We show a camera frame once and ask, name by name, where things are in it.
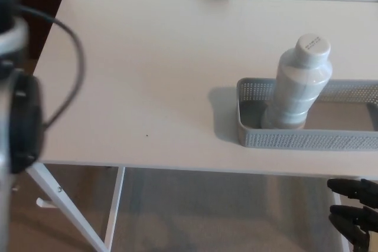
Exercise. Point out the white plastic bottle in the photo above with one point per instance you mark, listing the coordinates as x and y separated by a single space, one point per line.
301 86

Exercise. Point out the grey perforated tray container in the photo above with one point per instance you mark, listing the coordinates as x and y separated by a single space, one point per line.
310 141

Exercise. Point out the white desk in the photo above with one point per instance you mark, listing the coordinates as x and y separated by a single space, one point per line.
147 57

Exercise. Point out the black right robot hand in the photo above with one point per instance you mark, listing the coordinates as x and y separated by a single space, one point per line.
363 225

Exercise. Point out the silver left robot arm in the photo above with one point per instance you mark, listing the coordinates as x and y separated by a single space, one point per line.
11 42

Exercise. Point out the white desk hook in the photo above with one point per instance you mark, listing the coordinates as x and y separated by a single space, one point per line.
44 203

